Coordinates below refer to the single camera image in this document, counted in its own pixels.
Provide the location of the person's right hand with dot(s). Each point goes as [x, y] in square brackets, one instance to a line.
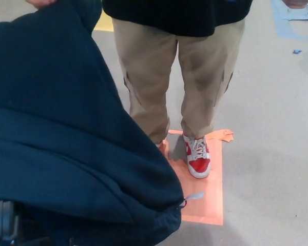
[41, 1]

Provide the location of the person's left hand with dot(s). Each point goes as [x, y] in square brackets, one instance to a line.
[296, 3]

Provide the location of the black sweater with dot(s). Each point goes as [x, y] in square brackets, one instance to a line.
[169, 15]

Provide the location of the blue floor tape patch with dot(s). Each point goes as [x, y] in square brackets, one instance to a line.
[282, 25]

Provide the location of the yellow floor tape patch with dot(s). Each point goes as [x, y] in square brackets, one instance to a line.
[105, 26]

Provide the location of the khaki cargo trousers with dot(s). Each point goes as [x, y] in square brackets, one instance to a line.
[149, 77]

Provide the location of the small blue tape scrap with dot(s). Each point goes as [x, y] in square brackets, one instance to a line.
[297, 51]

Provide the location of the dark teal coat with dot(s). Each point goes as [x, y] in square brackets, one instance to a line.
[54, 128]

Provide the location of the orange floor tape square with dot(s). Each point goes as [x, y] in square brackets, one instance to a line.
[208, 200]

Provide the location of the person's left red white sneaker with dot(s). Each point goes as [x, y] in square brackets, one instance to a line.
[199, 164]

